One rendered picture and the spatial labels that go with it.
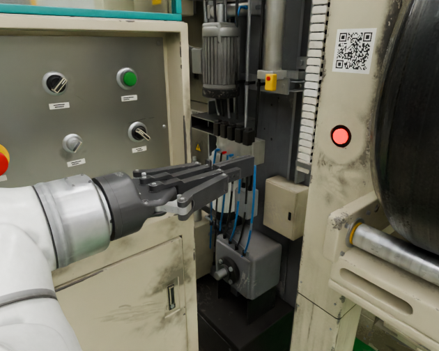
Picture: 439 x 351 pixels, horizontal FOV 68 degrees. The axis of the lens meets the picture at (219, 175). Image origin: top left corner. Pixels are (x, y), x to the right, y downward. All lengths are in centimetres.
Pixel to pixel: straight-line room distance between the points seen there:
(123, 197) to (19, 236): 10
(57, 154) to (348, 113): 54
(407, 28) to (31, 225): 44
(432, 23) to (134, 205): 37
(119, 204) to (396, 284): 47
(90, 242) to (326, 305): 66
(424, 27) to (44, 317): 45
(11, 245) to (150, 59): 43
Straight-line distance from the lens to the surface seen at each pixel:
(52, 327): 30
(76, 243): 35
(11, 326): 29
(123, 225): 37
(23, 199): 35
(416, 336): 66
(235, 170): 46
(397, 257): 63
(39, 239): 34
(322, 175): 74
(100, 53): 61
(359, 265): 65
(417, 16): 45
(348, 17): 69
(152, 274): 73
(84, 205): 34
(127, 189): 37
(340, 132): 69
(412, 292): 63
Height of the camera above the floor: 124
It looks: 22 degrees down
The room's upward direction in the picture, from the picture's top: straight up
